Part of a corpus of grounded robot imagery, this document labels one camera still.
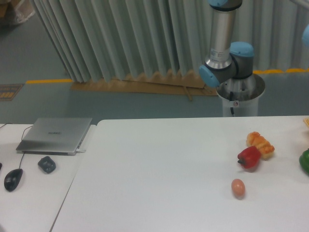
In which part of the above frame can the black computer mouse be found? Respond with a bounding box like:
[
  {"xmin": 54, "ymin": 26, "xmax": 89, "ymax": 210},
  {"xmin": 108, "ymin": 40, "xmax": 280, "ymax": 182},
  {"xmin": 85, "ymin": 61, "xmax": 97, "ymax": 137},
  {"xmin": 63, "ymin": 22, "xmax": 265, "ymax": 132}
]
[{"xmin": 4, "ymin": 168, "xmax": 23, "ymax": 192}]

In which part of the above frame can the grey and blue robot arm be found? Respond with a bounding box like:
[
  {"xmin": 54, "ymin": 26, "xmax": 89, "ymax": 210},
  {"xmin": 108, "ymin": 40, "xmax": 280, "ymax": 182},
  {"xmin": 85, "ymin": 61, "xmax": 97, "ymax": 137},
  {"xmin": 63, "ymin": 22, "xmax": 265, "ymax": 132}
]
[{"xmin": 199, "ymin": 0, "xmax": 309, "ymax": 87}]

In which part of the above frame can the red bell pepper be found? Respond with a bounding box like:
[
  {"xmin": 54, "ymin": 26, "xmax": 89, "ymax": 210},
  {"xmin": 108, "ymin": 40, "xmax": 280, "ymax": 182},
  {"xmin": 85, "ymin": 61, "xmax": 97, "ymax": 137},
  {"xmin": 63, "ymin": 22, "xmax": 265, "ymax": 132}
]
[{"xmin": 237, "ymin": 146, "xmax": 261, "ymax": 169}]

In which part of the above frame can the yellow woven basket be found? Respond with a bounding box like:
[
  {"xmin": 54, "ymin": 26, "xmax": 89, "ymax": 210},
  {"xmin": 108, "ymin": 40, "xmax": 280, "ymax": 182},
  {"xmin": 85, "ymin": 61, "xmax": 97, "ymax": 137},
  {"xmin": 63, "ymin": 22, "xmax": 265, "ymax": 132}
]
[{"xmin": 303, "ymin": 117, "xmax": 309, "ymax": 128}]

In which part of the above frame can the green bell pepper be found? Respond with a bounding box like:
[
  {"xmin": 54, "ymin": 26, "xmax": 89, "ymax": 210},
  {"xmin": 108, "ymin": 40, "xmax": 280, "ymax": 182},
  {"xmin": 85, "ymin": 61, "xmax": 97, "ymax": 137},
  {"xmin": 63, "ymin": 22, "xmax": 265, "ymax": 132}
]
[{"xmin": 299, "ymin": 149, "xmax": 309, "ymax": 174}]

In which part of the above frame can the brown cardboard sheet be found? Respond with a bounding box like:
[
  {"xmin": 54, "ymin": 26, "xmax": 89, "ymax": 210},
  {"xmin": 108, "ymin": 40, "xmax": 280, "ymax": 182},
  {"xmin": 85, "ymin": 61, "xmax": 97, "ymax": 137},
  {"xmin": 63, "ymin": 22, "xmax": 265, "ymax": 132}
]
[{"xmin": 70, "ymin": 71, "xmax": 217, "ymax": 101}]

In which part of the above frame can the white laptop plug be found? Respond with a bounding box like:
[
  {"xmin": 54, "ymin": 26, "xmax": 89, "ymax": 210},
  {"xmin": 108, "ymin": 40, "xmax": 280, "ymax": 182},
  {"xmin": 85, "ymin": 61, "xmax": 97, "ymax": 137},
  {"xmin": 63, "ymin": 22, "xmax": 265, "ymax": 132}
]
[{"xmin": 75, "ymin": 148, "xmax": 86, "ymax": 154}]

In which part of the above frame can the grey pleated curtain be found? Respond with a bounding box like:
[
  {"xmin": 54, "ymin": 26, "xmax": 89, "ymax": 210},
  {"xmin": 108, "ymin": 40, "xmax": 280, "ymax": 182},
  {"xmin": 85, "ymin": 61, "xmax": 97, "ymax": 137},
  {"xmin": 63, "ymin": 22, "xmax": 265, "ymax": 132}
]
[{"xmin": 32, "ymin": 0, "xmax": 309, "ymax": 82}]

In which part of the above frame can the orange bread loaf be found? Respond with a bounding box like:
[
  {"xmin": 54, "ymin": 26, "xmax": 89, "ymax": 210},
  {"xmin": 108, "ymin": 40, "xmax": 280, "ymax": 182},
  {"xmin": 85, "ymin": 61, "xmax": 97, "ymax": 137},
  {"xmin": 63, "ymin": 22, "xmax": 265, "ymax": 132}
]
[{"xmin": 246, "ymin": 131, "xmax": 275, "ymax": 160}]

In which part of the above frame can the brown egg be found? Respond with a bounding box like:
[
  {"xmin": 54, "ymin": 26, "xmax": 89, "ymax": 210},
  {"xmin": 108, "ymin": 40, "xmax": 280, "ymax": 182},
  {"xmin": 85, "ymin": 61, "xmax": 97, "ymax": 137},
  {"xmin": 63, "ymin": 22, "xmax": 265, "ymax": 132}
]
[{"xmin": 231, "ymin": 179, "xmax": 245, "ymax": 196}]

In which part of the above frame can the silver laptop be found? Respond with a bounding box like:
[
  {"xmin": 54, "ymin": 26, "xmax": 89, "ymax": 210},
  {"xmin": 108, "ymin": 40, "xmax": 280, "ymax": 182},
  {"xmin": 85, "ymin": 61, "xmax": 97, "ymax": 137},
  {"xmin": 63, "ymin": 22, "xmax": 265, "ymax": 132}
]
[{"xmin": 16, "ymin": 117, "xmax": 92, "ymax": 155}]

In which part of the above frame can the black small case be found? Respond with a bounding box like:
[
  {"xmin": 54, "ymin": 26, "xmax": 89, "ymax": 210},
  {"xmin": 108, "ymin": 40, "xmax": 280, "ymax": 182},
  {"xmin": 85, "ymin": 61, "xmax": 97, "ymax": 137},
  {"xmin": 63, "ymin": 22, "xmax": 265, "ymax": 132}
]
[{"xmin": 38, "ymin": 156, "xmax": 56, "ymax": 174}]

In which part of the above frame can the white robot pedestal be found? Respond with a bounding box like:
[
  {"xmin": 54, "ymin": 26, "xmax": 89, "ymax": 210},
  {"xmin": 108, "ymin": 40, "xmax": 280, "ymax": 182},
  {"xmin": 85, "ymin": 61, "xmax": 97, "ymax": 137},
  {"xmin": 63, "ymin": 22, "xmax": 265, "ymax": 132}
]
[{"xmin": 216, "ymin": 74, "xmax": 266, "ymax": 117}]

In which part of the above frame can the black mouse cable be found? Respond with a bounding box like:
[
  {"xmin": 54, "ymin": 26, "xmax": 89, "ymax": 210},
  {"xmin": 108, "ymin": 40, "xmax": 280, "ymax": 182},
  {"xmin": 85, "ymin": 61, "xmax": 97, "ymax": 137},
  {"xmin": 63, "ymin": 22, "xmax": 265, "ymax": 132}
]
[{"xmin": 0, "ymin": 123, "xmax": 33, "ymax": 170}]

